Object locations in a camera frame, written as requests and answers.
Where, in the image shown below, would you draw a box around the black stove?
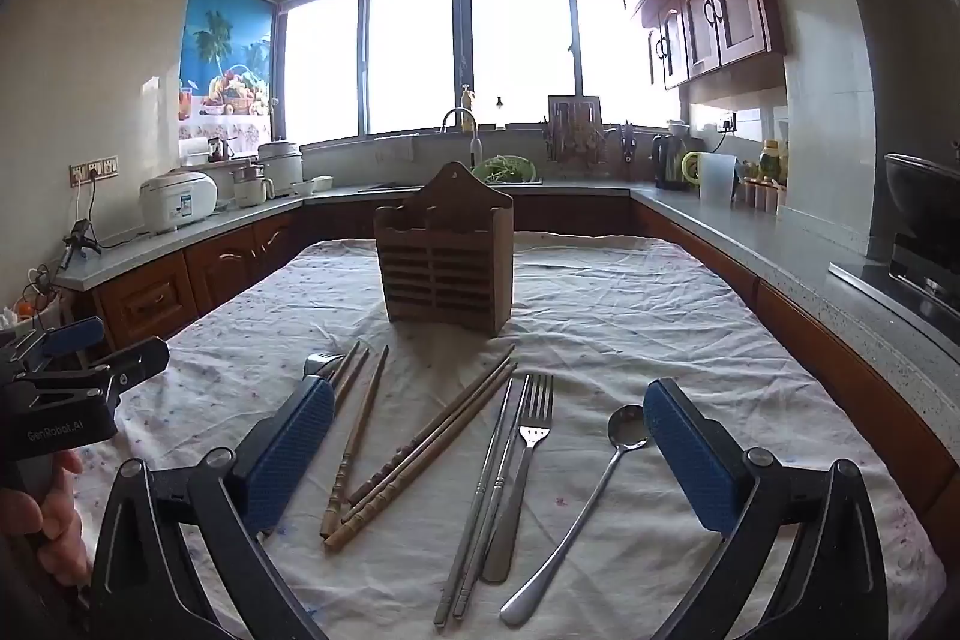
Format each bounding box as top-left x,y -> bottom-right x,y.
829,235 -> 960,341

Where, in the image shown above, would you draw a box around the metal chopstick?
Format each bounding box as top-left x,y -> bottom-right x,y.
450,385 -> 526,622
433,377 -> 515,630

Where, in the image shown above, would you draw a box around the wooden lower cabinets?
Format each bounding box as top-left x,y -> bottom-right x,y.
94,190 -> 960,536

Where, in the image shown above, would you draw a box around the wire dish rack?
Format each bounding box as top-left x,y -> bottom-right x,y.
541,115 -> 617,163

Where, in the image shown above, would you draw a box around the grey kitchen countertop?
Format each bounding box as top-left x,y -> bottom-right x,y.
52,179 -> 960,461

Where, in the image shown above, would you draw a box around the large white electric pot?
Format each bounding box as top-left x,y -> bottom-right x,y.
257,139 -> 305,197

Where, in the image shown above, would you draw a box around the person's left hand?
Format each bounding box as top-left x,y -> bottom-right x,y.
0,449 -> 92,587

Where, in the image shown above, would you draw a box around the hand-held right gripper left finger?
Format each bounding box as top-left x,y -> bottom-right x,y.
90,376 -> 336,640

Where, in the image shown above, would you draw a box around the cooking oil bottles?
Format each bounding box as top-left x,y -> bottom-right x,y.
757,139 -> 788,184

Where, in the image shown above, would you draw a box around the wooden utensil holder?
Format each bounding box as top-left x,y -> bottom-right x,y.
373,161 -> 515,336

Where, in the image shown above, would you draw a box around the small white electric pot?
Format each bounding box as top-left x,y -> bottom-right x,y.
231,160 -> 272,208

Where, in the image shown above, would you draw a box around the kitchen sink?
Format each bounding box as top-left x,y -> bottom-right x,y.
358,181 -> 481,193

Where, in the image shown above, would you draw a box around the metal fork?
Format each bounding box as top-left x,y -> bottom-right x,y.
481,373 -> 554,585
302,351 -> 346,382

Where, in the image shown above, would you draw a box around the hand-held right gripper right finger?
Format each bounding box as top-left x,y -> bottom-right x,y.
643,377 -> 890,640

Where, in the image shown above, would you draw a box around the metal spoon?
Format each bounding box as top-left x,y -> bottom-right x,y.
499,404 -> 650,627

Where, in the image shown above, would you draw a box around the white floral tablecloth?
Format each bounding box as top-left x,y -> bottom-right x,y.
71,231 -> 947,640

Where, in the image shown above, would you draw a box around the tropical fruit window blind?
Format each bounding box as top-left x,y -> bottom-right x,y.
178,0 -> 275,140

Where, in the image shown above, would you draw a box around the white rice cooker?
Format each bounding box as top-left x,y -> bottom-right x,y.
140,167 -> 220,235

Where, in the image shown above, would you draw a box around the kitchen window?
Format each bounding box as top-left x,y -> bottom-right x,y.
274,0 -> 683,146

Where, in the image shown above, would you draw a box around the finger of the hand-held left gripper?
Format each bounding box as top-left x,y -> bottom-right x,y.
37,315 -> 107,357
26,337 -> 170,397

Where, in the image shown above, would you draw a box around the wall socket strip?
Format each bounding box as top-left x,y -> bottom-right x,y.
70,158 -> 121,185

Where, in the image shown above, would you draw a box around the green colander with vegetables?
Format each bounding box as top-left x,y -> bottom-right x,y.
472,155 -> 539,185

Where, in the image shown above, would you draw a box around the black electric kettle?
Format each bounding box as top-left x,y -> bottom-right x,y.
651,132 -> 687,191

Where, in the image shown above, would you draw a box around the small black tripod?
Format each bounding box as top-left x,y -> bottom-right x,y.
60,218 -> 102,270

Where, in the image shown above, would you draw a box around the wooden cutting board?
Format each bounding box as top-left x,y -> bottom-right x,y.
547,95 -> 602,124

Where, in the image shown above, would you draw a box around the clear jug with green handle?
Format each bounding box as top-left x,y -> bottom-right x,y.
681,151 -> 740,206

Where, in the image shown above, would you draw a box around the metal kitchen faucet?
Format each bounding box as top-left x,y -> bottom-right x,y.
440,107 -> 485,169

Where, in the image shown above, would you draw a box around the row of spice jars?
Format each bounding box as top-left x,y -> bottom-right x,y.
742,179 -> 788,214

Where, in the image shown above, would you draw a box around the dark wok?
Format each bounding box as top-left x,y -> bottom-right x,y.
883,149 -> 960,244

